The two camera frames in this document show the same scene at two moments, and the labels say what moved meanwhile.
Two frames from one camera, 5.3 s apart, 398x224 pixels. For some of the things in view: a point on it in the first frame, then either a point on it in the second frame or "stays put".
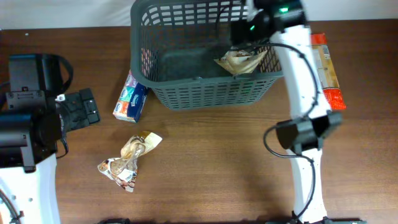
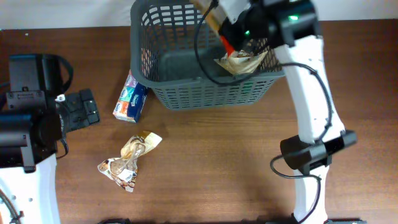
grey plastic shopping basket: (175, 45) stays put
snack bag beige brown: (240, 61) stays put
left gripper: (84, 107) stays put
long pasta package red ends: (326, 71) -> (214, 22)
